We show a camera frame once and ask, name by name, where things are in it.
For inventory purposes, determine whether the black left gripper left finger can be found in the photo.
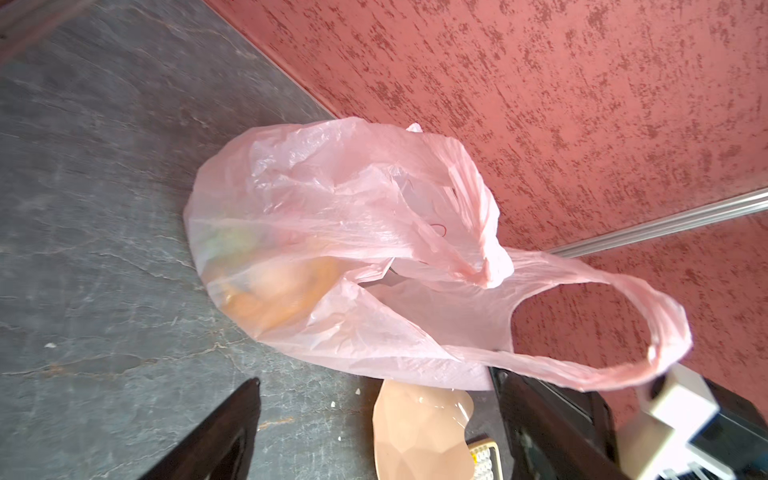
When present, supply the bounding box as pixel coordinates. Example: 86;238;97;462
141;377;261;480

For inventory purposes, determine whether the aluminium left corner post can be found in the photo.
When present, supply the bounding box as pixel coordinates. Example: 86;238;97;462
549;188;767;258

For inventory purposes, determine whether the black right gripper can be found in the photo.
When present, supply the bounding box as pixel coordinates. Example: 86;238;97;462
677;378;767;479

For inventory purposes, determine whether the pink translucent plastic bag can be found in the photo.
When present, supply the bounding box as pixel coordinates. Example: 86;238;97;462
184;117;692;391

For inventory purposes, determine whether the orange fake fruit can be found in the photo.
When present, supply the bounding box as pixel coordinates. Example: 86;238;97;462
205;257;345;336

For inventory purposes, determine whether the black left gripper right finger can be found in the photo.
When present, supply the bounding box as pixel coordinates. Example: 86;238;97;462
489;367;626;479

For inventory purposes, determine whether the pink faceted scalloped bowl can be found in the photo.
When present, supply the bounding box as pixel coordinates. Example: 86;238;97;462
372;380;475;480

